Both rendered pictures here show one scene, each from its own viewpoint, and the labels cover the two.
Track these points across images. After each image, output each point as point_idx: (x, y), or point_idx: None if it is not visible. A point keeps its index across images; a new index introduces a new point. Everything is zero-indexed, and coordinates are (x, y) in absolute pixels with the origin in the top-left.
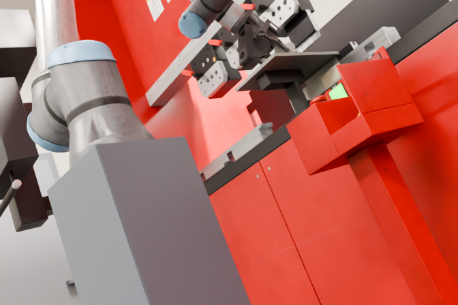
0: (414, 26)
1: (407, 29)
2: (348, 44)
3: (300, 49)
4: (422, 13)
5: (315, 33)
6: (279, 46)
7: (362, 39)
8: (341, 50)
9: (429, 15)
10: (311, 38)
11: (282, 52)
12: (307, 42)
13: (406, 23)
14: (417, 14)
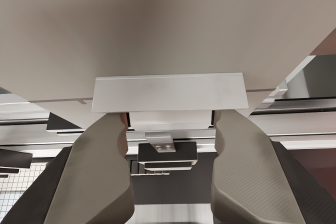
0: (154, 194)
1: (161, 196)
2: (52, 127)
3: (200, 215)
4: (139, 200)
5: (127, 223)
6: (46, 201)
7: (218, 222)
8: (74, 126)
9: (134, 193)
10: (147, 220)
11: (87, 160)
12: (166, 218)
13: (159, 203)
14: (144, 204)
